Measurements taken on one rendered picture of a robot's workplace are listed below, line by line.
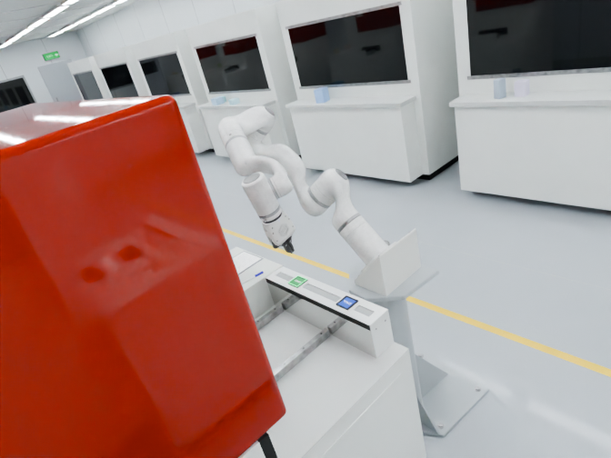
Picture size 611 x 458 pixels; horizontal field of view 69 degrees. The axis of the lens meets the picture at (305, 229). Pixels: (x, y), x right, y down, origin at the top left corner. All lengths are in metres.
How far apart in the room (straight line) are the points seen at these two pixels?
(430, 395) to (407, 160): 2.66
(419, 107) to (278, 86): 2.19
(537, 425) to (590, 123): 2.14
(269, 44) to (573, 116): 3.69
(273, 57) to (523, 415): 4.89
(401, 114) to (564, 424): 2.96
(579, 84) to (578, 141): 0.41
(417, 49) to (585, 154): 1.71
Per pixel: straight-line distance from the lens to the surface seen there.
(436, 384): 2.52
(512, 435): 2.36
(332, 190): 1.81
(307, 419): 1.41
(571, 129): 3.75
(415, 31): 4.44
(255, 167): 1.57
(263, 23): 5.99
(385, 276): 1.72
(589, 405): 2.52
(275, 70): 6.02
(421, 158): 4.72
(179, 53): 7.83
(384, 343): 1.53
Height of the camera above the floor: 1.88
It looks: 26 degrees down
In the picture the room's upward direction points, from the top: 15 degrees counter-clockwise
